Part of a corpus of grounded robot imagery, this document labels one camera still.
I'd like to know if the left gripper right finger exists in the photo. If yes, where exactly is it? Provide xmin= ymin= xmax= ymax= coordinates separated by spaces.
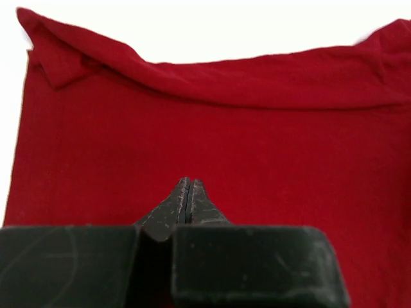
xmin=188 ymin=179 xmax=230 ymax=225

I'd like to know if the dark red t shirt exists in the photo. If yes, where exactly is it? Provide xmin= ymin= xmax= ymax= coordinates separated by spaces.
xmin=1 ymin=8 xmax=410 ymax=307

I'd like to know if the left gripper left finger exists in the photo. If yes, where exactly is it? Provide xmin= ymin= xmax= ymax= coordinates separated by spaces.
xmin=136 ymin=177 xmax=191 ymax=241

